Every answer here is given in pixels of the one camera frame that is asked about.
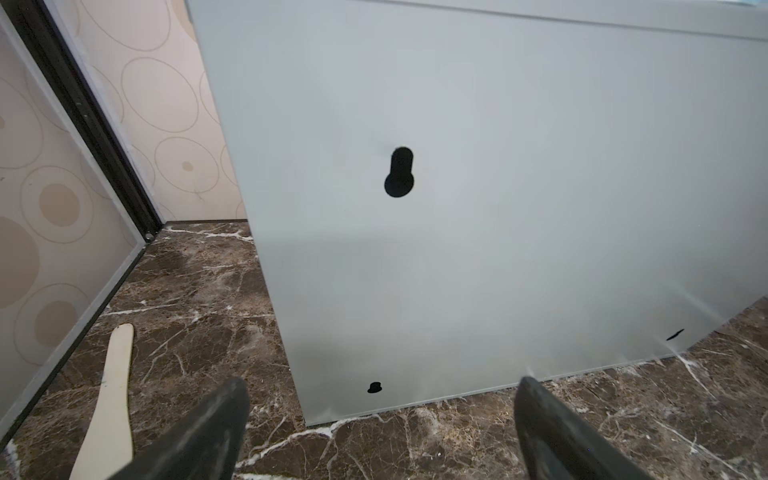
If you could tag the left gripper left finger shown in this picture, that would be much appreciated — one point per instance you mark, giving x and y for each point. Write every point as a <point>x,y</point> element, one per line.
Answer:
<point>204,444</point>

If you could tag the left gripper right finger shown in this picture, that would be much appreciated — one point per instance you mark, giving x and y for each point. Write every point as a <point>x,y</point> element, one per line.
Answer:
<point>558,444</point>

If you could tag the wooden spatula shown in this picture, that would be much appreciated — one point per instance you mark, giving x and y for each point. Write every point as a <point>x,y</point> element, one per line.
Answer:
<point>108,445</point>

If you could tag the grey metal cabinet box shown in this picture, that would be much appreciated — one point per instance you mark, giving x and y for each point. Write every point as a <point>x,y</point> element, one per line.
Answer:
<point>446,196</point>

